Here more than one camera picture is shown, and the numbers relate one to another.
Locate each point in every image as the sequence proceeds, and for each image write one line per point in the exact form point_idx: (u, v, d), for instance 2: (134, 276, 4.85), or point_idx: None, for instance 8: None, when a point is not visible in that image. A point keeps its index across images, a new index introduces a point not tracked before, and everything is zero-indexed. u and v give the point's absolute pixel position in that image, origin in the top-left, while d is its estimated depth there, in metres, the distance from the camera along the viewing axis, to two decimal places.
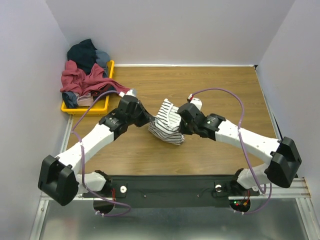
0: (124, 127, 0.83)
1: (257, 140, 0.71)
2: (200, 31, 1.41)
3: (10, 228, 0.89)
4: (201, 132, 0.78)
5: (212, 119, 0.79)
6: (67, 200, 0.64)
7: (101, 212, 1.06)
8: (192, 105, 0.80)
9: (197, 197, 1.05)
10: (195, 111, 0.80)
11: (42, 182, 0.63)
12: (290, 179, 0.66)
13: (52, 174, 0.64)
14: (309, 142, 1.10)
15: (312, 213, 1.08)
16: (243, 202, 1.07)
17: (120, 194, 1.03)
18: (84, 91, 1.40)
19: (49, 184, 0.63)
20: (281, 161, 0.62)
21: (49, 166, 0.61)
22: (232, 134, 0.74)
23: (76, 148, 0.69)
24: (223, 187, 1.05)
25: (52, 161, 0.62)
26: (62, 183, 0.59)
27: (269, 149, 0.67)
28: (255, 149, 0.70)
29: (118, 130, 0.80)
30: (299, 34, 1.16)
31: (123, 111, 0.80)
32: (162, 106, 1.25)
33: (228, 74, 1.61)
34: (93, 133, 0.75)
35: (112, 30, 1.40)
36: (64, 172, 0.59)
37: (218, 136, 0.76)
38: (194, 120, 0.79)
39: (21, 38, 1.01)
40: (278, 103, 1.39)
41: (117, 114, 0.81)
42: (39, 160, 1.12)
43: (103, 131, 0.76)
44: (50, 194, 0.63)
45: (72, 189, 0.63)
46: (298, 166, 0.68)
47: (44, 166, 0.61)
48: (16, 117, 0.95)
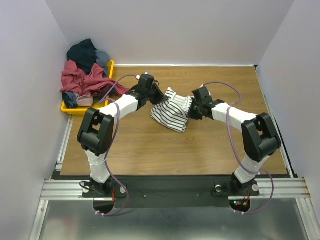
0: (144, 101, 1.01)
1: (239, 112, 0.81)
2: (199, 31, 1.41)
3: (9, 228, 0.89)
4: (204, 109, 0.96)
5: (216, 101, 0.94)
6: (103, 150, 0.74)
7: (101, 212, 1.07)
8: (204, 87, 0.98)
9: (197, 197, 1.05)
10: (205, 94, 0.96)
11: (83, 131, 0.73)
12: (262, 150, 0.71)
13: (91, 126, 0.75)
14: (309, 142, 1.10)
15: (312, 213, 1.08)
16: (243, 202, 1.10)
17: (120, 194, 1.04)
18: (84, 91, 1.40)
19: (88, 133, 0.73)
20: (249, 128, 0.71)
21: (92, 115, 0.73)
22: (223, 110, 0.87)
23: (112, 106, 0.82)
24: (223, 187, 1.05)
25: (94, 111, 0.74)
26: (104, 128, 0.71)
27: (243, 118, 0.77)
28: (236, 120, 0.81)
29: (139, 103, 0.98)
30: (299, 34, 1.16)
31: (142, 87, 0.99)
32: (166, 93, 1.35)
33: (228, 74, 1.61)
34: (123, 99, 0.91)
35: (112, 30, 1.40)
36: (108, 118, 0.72)
37: (214, 112, 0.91)
38: (202, 100, 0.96)
39: (21, 39, 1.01)
40: (278, 103, 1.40)
41: (139, 91, 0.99)
42: (39, 160, 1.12)
43: (129, 100, 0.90)
44: (88, 143, 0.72)
45: (108, 140, 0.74)
46: (276, 144, 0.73)
47: (88, 115, 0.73)
48: (16, 117, 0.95)
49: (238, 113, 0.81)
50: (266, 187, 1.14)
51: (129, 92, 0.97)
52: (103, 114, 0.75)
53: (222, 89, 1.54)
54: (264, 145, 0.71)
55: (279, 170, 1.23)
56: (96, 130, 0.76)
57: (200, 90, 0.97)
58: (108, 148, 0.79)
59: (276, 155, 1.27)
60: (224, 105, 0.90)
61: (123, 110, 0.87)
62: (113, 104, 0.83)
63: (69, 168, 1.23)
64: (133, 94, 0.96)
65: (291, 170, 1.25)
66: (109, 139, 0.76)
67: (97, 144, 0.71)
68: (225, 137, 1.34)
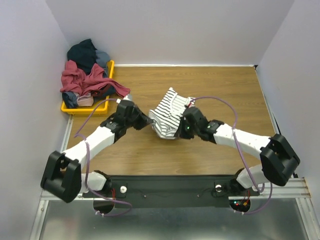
0: (123, 130, 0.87)
1: (250, 137, 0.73)
2: (199, 31, 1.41)
3: (9, 228, 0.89)
4: (202, 135, 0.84)
5: (213, 123, 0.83)
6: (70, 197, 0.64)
7: (101, 212, 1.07)
8: (196, 111, 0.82)
9: (197, 197, 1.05)
10: (199, 115, 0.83)
11: (46, 179, 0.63)
12: (287, 177, 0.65)
13: (56, 171, 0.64)
14: (310, 142, 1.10)
15: (312, 213, 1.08)
16: (243, 202, 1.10)
17: (120, 194, 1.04)
18: (84, 91, 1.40)
19: (53, 181, 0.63)
20: (271, 156, 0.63)
21: (55, 161, 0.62)
22: (228, 135, 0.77)
23: (82, 146, 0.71)
24: (223, 187, 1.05)
25: (58, 156, 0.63)
26: (68, 177, 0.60)
27: (259, 145, 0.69)
28: (248, 146, 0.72)
29: (118, 134, 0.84)
30: (299, 34, 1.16)
31: (121, 116, 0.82)
32: (167, 94, 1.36)
33: (228, 74, 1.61)
34: (97, 133, 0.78)
35: (112, 30, 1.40)
36: (72, 166, 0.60)
37: (217, 137, 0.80)
38: (197, 124, 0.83)
39: (21, 38, 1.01)
40: (278, 103, 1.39)
41: (116, 119, 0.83)
42: (39, 160, 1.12)
43: (105, 133, 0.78)
44: (54, 192, 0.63)
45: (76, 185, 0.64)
46: (296, 164, 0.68)
47: (50, 161, 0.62)
48: (16, 117, 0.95)
49: (249, 139, 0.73)
50: (265, 187, 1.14)
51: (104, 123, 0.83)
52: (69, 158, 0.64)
53: (222, 89, 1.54)
54: (287, 170, 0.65)
55: None
56: (62, 175, 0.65)
57: (193, 115, 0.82)
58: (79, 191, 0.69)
59: None
60: (227, 128, 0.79)
61: (94, 149, 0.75)
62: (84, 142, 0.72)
63: None
64: (110, 125, 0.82)
65: None
66: (78, 184, 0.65)
67: (63, 193, 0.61)
68: None
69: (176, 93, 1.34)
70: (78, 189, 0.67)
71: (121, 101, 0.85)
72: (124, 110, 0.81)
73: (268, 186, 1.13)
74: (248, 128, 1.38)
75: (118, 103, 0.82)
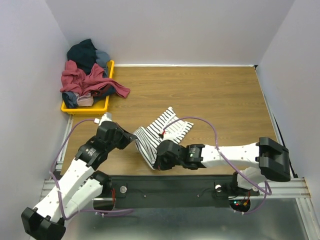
0: (105, 155, 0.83)
1: (238, 152, 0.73)
2: (199, 31, 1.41)
3: (9, 228, 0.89)
4: (190, 166, 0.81)
5: (194, 149, 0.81)
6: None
7: (101, 212, 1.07)
8: (171, 144, 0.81)
9: (197, 197, 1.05)
10: (176, 148, 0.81)
11: (27, 230, 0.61)
12: (288, 172, 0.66)
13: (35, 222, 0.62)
14: (310, 142, 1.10)
15: (312, 213, 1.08)
16: (243, 202, 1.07)
17: (120, 194, 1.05)
18: (84, 91, 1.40)
19: (33, 233, 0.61)
20: (270, 164, 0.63)
21: (29, 220, 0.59)
22: (216, 157, 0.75)
23: (54, 195, 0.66)
24: (223, 187, 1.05)
25: (31, 214, 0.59)
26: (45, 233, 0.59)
27: (252, 155, 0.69)
28: (241, 161, 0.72)
29: (98, 160, 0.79)
30: (298, 34, 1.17)
31: (101, 140, 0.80)
32: (165, 112, 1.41)
33: (228, 74, 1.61)
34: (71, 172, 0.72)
35: (112, 30, 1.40)
36: (46, 225, 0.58)
37: (205, 163, 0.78)
38: (179, 158, 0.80)
39: (21, 38, 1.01)
40: (278, 103, 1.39)
41: (97, 144, 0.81)
42: (39, 160, 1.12)
43: (80, 168, 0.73)
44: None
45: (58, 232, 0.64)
46: (288, 155, 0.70)
47: (24, 220, 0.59)
48: (16, 117, 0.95)
49: (238, 154, 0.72)
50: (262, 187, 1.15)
51: (81, 149, 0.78)
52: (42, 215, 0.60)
53: (222, 89, 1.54)
54: (285, 167, 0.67)
55: None
56: None
57: (171, 150, 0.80)
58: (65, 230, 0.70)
59: None
60: (210, 151, 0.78)
61: (68, 194, 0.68)
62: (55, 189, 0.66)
63: None
64: (89, 151, 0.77)
65: (291, 170, 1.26)
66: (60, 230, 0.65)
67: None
68: (225, 138, 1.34)
69: (174, 114, 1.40)
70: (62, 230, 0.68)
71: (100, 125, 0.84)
72: (104, 133, 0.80)
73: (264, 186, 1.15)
74: (248, 128, 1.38)
75: (98, 127, 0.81)
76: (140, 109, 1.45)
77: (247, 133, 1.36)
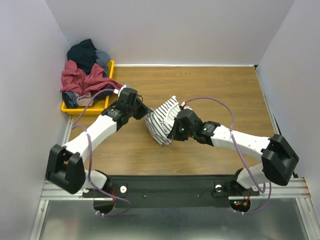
0: (125, 118, 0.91)
1: (248, 139, 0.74)
2: (200, 31, 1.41)
3: (9, 228, 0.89)
4: (199, 138, 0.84)
5: (209, 125, 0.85)
6: (75, 188, 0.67)
7: (101, 212, 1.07)
8: (190, 113, 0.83)
9: (198, 197, 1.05)
10: (194, 118, 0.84)
11: (50, 172, 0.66)
12: (288, 176, 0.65)
13: (59, 164, 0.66)
14: (310, 142, 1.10)
15: (312, 213, 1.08)
16: (243, 202, 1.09)
17: (120, 194, 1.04)
18: (84, 91, 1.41)
19: (56, 174, 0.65)
20: (274, 160, 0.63)
21: (56, 155, 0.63)
22: (226, 138, 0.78)
23: (83, 137, 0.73)
24: (223, 187, 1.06)
25: (58, 150, 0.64)
26: (71, 170, 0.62)
27: (259, 146, 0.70)
28: (247, 148, 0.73)
29: (119, 121, 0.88)
30: (298, 34, 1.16)
31: (123, 103, 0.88)
32: (168, 102, 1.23)
33: (228, 74, 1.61)
34: (98, 123, 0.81)
35: (112, 29, 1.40)
36: (73, 159, 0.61)
37: (214, 139, 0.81)
38: (193, 127, 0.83)
39: (21, 38, 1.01)
40: (278, 103, 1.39)
41: (119, 107, 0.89)
42: (39, 160, 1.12)
43: (107, 122, 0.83)
44: (59, 184, 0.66)
45: (79, 177, 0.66)
46: (295, 163, 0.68)
47: (52, 155, 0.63)
48: (16, 117, 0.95)
49: (247, 141, 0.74)
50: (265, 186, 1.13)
51: (106, 111, 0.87)
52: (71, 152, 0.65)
53: (222, 89, 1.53)
54: (289, 170, 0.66)
55: None
56: (66, 167, 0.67)
57: (189, 118, 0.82)
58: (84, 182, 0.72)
59: None
60: (225, 131, 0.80)
61: (96, 140, 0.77)
62: (85, 134, 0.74)
63: None
64: (112, 113, 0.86)
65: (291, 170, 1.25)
66: (82, 176, 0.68)
67: (68, 185, 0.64)
68: None
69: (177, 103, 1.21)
70: (82, 180, 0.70)
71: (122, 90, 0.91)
72: (126, 97, 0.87)
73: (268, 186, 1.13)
74: (249, 128, 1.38)
75: (120, 91, 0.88)
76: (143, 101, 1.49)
77: (247, 133, 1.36)
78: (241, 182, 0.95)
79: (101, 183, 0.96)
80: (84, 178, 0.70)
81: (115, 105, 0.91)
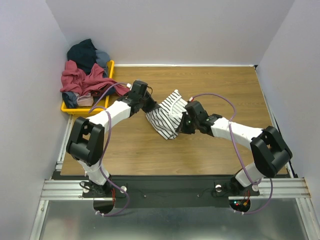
0: (137, 108, 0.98)
1: (243, 129, 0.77)
2: (200, 31, 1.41)
3: (9, 228, 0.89)
4: (201, 127, 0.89)
5: (212, 116, 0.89)
6: (93, 161, 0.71)
7: (101, 212, 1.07)
8: (197, 104, 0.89)
9: (198, 197, 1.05)
10: (200, 109, 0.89)
11: (72, 142, 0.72)
12: (276, 168, 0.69)
13: (80, 136, 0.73)
14: (310, 142, 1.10)
15: (312, 213, 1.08)
16: (243, 202, 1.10)
17: (120, 194, 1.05)
18: (84, 91, 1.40)
19: (77, 144, 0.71)
20: (261, 147, 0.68)
21: (81, 125, 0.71)
22: (224, 127, 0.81)
23: (103, 114, 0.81)
24: (223, 187, 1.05)
25: (83, 120, 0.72)
26: (94, 138, 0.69)
27: (251, 135, 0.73)
28: (241, 137, 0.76)
29: (133, 109, 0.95)
30: (298, 34, 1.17)
31: (135, 93, 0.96)
32: (171, 95, 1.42)
33: (228, 74, 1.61)
34: (114, 107, 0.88)
35: (112, 29, 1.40)
36: (97, 129, 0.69)
37: (213, 129, 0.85)
38: (198, 117, 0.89)
39: (22, 39, 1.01)
40: (278, 103, 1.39)
41: (131, 96, 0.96)
42: (39, 160, 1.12)
43: (121, 107, 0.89)
44: (78, 155, 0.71)
45: (98, 151, 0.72)
46: (287, 159, 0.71)
47: (78, 125, 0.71)
48: (16, 117, 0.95)
49: (242, 130, 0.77)
50: (265, 187, 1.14)
51: (120, 98, 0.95)
52: (93, 124, 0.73)
53: (222, 89, 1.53)
54: (278, 161, 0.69)
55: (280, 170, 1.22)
56: (85, 140, 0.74)
57: (195, 109, 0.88)
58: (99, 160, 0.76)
59: None
60: (224, 121, 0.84)
61: (114, 118, 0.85)
62: (105, 112, 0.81)
63: (69, 168, 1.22)
64: (125, 100, 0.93)
65: (291, 170, 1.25)
66: (100, 152, 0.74)
67: (87, 155, 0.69)
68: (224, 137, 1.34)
69: (180, 96, 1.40)
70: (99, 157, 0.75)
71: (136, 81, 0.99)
72: (139, 87, 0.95)
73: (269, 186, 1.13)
74: None
75: (134, 82, 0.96)
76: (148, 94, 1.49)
77: None
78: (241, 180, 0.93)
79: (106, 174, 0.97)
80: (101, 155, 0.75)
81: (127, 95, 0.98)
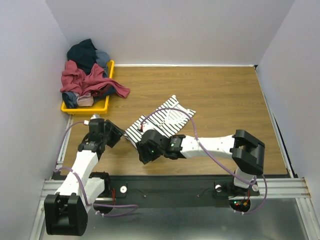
0: (102, 146, 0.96)
1: (215, 143, 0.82)
2: (199, 31, 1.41)
3: (10, 228, 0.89)
4: (170, 155, 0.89)
5: (174, 140, 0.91)
6: (81, 230, 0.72)
7: (101, 212, 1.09)
8: (153, 135, 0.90)
9: (197, 196, 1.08)
10: (158, 137, 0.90)
11: (51, 223, 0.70)
12: (262, 165, 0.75)
13: (57, 213, 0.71)
14: (310, 142, 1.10)
15: (312, 213, 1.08)
16: (243, 203, 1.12)
17: (120, 194, 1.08)
18: (84, 91, 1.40)
19: (58, 223, 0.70)
20: (243, 154, 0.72)
21: (52, 205, 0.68)
22: (194, 147, 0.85)
23: (71, 177, 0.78)
24: (223, 187, 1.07)
25: (53, 199, 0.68)
26: (73, 211, 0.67)
27: (226, 147, 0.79)
28: (217, 151, 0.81)
29: (99, 150, 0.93)
30: (298, 35, 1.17)
31: (95, 133, 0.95)
32: (169, 100, 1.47)
33: (228, 74, 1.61)
34: (79, 160, 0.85)
35: (111, 30, 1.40)
36: (71, 202, 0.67)
37: (184, 152, 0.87)
38: (161, 146, 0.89)
39: (22, 38, 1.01)
40: (278, 103, 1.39)
41: (92, 138, 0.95)
42: (39, 160, 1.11)
43: (87, 156, 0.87)
44: (64, 230, 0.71)
45: (83, 217, 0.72)
46: (264, 150, 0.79)
47: (48, 206, 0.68)
48: (16, 117, 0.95)
49: (215, 144, 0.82)
50: (260, 187, 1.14)
51: (82, 145, 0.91)
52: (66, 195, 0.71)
53: (222, 89, 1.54)
54: (259, 159, 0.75)
55: (279, 170, 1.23)
56: (64, 213, 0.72)
57: (153, 139, 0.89)
58: (87, 221, 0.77)
59: (275, 154, 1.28)
60: (189, 141, 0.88)
61: (84, 174, 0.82)
62: (71, 173, 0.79)
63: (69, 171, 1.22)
64: (89, 145, 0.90)
65: (291, 170, 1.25)
66: (84, 217, 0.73)
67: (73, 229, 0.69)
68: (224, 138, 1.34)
69: (177, 102, 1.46)
70: (86, 220, 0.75)
71: (91, 120, 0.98)
72: (96, 126, 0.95)
73: (263, 186, 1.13)
74: (249, 128, 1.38)
75: (89, 123, 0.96)
76: (122, 113, 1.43)
77: None
78: (240, 184, 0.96)
79: (101, 186, 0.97)
80: (87, 217, 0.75)
81: (87, 139, 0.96)
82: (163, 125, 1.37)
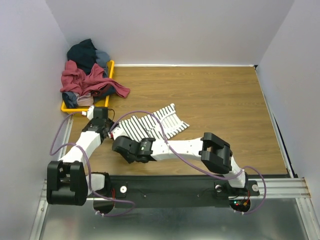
0: (106, 131, 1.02)
1: (185, 146, 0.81)
2: (199, 31, 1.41)
3: (10, 228, 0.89)
4: (141, 158, 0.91)
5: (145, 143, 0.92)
6: (81, 200, 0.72)
7: (101, 212, 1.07)
8: (122, 141, 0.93)
9: (198, 197, 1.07)
10: (128, 143, 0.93)
11: (52, 191, 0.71)
12: (228, 166, 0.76)
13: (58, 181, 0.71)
14: (310, 142, 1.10)
15: (311, 213, 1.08)
16: (243, 203, 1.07)
17: (120, 194, 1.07)
18: (84, 91, 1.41)
19: (58, 191, 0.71)
20: (210, 156, 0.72)
21: (55, 170, 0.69)
22: (165, 151, 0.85)
23: (75, 149, 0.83)
24: (223, 187, 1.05)
25: (56, 165, 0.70)
26: (76, 177, 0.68)
27: (196, 150, 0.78)
28: (187, 155, 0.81)
29: (102, 134, 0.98)
30: (298, 35, 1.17)
31: (99, 118, 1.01)
32: (167, 107, 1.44)
33: (227, 74, 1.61)
34: (83, 138, 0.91)
35: (111, 30, 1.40)
36: (74, 167, 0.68)
37: (155, 155, 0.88)
38: (131, 151, 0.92)
39: (22, 39, 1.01)
40: (278, 103, 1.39)
41: (96, 122, 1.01)
42: (39, 160, 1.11)
43: (90, 134, 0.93)
44: (63, 200, 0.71)
45: (83, 187, 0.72)
46: (229, 150, 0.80)
47: (51, 171, 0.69)
48: (16, 117, 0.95)
49: (184, 148, 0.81)
50: (260, 187, 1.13)
51: (86, 128, 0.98)
52: (69, 164, 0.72)
53: (222, 89, 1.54)
54: (225, 160, 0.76)
55: (279, 170, 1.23)
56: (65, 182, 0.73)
57: (122, 144, 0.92)
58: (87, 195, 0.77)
59: (275, 154, 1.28)
60: (160, 143, 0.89)
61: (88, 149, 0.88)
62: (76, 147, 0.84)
63: None
64: (92, 128, 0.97)
65: (291, 170, 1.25)
66: (85, 187, 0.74)
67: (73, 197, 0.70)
68: (225, 137, 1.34)
69: (174, 111, 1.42)
70: (86, 192, 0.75)
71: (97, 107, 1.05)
72: (100, 112, 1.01)
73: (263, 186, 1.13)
74: (248, 128, 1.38)
75: (94, 109, 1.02)
76: (121, 113, 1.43)
77: (247, 133, 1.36)
78: (235, 184, 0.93)
79: (101, 183, 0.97)
80: (87, 189, 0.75)
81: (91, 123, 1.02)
82: (156, 128, 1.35)
